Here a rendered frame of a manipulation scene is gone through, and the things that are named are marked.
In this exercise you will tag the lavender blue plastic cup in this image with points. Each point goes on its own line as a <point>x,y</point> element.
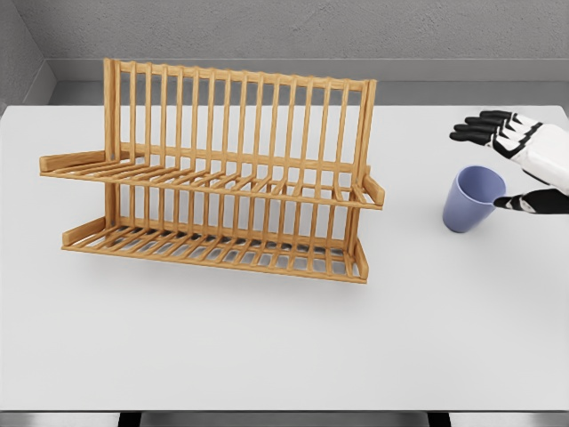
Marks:
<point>470,204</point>

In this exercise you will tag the wooden two-tier dish rack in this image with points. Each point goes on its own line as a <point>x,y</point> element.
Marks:
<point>231,178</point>

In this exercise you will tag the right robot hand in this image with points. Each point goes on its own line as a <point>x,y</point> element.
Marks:
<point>540,151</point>

